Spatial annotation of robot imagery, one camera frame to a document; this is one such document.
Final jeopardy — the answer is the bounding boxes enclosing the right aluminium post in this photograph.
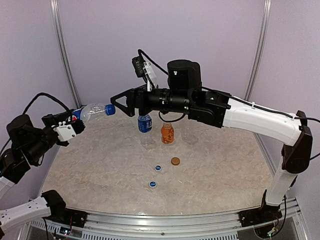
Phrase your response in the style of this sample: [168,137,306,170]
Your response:
[244,0,272,101]

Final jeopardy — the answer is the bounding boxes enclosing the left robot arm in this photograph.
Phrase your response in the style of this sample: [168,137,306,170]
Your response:
[0,112,85,237]

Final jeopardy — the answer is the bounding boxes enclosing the blue bottle cap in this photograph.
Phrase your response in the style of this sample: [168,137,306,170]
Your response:
[105,104,116,116]

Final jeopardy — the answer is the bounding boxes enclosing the clear bottle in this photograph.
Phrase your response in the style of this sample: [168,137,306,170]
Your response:
[181,119,198,145]

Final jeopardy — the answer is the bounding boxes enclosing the left aluminium post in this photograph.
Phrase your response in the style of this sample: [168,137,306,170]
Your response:
[49,0,82,108]

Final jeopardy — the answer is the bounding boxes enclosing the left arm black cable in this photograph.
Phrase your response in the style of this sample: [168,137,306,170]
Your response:
[0,92,72,167]

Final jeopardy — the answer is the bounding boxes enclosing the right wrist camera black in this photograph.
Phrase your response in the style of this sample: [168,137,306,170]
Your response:
[131,56,159,92]

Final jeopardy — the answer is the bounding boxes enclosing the blue white cap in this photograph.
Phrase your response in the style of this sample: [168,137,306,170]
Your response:
[148,181,157,189]

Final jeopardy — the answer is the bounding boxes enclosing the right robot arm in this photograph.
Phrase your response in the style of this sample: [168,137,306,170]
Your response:
[110,57,313,222]

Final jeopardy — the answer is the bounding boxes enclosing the aluminium front rail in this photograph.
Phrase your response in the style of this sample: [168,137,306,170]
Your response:
[17,198,310,240]

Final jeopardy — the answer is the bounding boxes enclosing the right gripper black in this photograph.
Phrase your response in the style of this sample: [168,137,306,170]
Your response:
[109,83,193,116]

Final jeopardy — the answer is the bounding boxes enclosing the blue label bottle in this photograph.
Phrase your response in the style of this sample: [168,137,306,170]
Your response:
[68,103,108,123]
[137,114,154,149]

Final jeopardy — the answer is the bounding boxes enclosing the aluminium post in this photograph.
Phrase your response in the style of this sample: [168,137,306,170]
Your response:
[49,0,82,108]
[244,0,272,101]

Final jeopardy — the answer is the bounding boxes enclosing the white bottle cap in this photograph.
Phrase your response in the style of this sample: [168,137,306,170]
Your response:
[154,165,162,172]

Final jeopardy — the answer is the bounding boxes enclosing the orange drink bottle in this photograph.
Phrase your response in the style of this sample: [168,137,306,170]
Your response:
[161,122,174,144]

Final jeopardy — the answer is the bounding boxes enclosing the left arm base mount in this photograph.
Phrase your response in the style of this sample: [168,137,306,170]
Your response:
[41,190,88,228]

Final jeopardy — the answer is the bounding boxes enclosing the brown bottle cap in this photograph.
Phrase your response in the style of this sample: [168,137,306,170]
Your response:
[170,157,181,166]

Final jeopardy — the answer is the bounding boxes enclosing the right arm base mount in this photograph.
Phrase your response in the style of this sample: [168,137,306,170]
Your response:
[238,190,283,227]

